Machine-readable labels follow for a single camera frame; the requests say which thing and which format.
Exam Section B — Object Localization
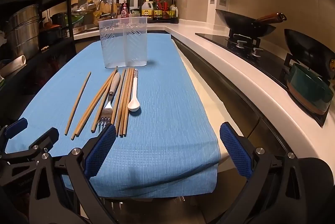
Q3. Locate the white ceramic striped-handle spoon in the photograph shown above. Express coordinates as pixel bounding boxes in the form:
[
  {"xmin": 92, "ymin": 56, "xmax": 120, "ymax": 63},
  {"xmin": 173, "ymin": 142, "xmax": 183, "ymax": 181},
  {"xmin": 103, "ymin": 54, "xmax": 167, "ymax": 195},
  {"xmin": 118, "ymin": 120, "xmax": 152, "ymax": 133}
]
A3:
[{"xmin": 128, "ymin": 68, "xmax": 141, "ymax": 112}]

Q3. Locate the yellow cooking oil jug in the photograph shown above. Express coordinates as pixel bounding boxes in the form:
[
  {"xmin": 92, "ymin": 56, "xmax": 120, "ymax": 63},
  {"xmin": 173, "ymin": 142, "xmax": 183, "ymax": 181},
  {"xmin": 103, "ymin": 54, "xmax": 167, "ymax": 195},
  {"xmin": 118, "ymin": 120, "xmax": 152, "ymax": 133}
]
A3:
[{"xmin": 141, "ymin": 0, "xmax": 153, "ymax": 17}]

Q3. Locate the orange-rimmed pot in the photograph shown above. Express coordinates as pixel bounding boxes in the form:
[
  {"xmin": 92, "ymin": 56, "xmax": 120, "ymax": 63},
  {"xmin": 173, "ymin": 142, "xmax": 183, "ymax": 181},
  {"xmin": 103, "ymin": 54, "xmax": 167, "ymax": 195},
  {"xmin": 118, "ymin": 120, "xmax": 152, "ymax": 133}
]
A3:
[{"xmin": 43, "ymin": 21, "xmax": 63, "ymax": 39}]

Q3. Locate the green plastic basin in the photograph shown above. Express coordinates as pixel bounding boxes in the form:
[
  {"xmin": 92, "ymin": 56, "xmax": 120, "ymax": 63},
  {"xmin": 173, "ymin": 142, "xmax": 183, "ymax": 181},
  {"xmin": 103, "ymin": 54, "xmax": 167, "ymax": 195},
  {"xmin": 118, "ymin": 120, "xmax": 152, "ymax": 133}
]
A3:
[{"xmin": 69, "ymin": 15, "xmax": 85, "ymax": 28}]

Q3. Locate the white paper roll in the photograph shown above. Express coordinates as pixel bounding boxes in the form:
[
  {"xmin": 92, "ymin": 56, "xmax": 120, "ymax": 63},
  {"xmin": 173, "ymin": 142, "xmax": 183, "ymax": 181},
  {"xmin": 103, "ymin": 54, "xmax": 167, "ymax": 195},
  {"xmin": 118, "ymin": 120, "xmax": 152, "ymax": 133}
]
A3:
[{"xmin": 0, "ymin": 55, "xmax": 27, "ymax": 78}]

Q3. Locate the metal mixing bowl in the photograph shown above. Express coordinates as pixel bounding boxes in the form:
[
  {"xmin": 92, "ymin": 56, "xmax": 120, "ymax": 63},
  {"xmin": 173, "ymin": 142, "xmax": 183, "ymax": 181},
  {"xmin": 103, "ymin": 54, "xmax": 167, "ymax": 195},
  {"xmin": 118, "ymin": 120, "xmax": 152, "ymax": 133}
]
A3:
[{"xmin": 72, "ymin": 8, "xmax": 89, "ymax": 17}]

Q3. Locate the white-handled metal fork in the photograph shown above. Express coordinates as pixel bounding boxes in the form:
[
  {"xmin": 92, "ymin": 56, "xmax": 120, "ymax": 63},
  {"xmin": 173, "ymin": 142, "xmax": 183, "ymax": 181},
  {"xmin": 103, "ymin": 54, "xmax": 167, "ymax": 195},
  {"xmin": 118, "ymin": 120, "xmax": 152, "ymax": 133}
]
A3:
[{"xmin": 98, "ymin": 71, "xmax": 121, "ymax": 127}]

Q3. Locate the clear plastic utensil holder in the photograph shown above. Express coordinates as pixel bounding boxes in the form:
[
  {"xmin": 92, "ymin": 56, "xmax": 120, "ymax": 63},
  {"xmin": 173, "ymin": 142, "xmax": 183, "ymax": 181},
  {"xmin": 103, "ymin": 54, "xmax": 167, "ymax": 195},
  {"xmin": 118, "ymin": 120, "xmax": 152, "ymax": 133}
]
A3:
[{"xmin": 99, "ymin": 17, "xmax": 148, "ymax": 69}]

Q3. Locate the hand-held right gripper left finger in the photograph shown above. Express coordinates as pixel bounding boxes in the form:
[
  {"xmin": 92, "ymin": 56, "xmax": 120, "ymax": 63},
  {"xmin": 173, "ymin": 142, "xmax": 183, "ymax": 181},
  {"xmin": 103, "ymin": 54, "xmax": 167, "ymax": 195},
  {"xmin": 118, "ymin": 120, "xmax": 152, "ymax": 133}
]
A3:
[{"xmin": 29, "ymin": 123, "xmax": 117, "ymax": 224}]

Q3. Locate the small black pot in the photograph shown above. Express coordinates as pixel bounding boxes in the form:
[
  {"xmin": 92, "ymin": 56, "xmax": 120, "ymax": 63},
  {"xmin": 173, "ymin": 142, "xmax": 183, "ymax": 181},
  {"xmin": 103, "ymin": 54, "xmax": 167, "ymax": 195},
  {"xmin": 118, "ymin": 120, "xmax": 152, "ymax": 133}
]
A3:
[{"xmin": 51, "ymin": 12, "xmax": 68, "ymax": 28}]

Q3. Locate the dark base cabinet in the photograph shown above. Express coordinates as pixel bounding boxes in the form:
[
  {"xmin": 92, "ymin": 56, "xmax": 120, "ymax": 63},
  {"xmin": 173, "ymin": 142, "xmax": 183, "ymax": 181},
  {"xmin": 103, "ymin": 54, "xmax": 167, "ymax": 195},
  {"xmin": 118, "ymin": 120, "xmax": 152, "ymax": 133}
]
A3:
[{"xmin": 170, "ymin": 35, "xmax": 299, "ymax": 159}]

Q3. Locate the round wooden cutting board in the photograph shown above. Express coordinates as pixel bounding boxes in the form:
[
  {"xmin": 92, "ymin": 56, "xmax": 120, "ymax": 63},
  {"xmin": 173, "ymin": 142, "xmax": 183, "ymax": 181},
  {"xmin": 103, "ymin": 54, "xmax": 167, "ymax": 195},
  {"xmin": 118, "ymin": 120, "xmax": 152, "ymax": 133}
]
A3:
[{"xmin": 94, "ymin": 0, "xmax": 118, "ymax": 20}]

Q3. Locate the chrome faucet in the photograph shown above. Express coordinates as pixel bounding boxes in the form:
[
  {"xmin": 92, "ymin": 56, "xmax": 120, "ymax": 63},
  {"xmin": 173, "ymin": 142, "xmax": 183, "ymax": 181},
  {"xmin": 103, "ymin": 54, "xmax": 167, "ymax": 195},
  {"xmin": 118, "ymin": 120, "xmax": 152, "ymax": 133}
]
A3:
[{"xmin": 96, "ymin": 0, "xmax": 117, "ymax": 19}]

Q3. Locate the dark soy sauce bottle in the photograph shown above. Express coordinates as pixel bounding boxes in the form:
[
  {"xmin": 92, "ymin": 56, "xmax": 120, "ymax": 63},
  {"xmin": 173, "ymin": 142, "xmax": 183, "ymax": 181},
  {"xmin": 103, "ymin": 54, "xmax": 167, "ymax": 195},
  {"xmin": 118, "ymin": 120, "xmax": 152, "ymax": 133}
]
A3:
[{"xmin": 153, "ymin": 0, "xmax": 163, "ymax": 17}]

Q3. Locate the black glass gas cooktop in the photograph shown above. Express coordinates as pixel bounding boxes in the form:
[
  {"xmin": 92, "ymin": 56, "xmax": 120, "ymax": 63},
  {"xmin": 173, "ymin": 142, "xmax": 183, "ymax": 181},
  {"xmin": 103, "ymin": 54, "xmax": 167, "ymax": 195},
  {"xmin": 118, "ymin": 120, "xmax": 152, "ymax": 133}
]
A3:
[{"xmin": 195, "ymin": 33, "xmax": 330, "ymax": 128}]

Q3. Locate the stainless steel stockpot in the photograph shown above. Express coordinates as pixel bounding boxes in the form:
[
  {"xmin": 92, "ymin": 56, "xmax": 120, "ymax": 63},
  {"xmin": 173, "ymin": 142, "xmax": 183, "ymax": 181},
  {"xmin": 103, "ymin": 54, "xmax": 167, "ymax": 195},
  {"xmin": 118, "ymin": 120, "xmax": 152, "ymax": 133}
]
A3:
[{"xmin": 4, "ymin": 4, "xmax": 41, "ymax": 60}]

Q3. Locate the black wok with wooden handle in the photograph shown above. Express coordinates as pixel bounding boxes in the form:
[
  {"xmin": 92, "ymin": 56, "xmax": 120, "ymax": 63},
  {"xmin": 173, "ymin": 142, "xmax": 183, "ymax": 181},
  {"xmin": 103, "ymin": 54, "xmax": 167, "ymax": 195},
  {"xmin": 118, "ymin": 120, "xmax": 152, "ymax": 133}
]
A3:
[{"xmin": 215, "ymin": 8, "xmax": 287, "ymax": 37}]

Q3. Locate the green ceramic pot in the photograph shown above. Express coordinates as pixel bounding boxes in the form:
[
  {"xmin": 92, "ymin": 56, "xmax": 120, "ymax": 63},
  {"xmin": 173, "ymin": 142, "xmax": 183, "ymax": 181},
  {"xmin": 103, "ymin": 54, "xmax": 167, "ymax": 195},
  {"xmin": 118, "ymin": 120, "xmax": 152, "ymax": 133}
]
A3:
[{"xmin": 286, "ymin": 63, "xmax": 334, "ymax": 116}]

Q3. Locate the black burner grate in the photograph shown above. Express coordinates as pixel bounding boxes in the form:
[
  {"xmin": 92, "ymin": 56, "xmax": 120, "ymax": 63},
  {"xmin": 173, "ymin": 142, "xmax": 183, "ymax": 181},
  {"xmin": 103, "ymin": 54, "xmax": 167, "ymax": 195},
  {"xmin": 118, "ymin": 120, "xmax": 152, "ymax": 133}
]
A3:
[
  {"xmin": 229, "ymin": 33, "xmax": 261, "ymax": 48},
  {"xmin": 284, "ymin": 53, "xmax": 299, "ymax": 73}
]

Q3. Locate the blue tablecloth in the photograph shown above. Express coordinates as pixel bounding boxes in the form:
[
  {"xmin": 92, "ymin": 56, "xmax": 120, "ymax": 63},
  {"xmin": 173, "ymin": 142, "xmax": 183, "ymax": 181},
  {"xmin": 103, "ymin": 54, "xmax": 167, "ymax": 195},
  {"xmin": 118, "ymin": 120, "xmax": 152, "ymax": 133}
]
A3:
[{"xmin": 5, "ymin": 32, "xmax": 223, "ymax": 200}]

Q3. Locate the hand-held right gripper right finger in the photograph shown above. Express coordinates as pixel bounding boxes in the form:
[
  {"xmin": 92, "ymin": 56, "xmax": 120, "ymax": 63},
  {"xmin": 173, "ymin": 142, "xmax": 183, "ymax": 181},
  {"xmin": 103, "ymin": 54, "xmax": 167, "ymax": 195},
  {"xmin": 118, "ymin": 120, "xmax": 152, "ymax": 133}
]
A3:
[{"xmin": 219, "ymin": 122, "xmax": 308, "ymax": 224}]

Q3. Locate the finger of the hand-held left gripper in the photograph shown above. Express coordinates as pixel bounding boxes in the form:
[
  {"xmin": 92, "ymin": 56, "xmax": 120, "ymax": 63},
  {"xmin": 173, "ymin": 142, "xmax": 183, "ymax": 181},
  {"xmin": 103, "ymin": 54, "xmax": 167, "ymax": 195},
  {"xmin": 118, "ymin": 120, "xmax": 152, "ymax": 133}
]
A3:
[
  {"xmin": 0, "ymin": 127, "xmax": 59, "ymax": 162},
  {"xmin": 0, "ymin": 118, "xmax": 29, "ymax": 141}
]

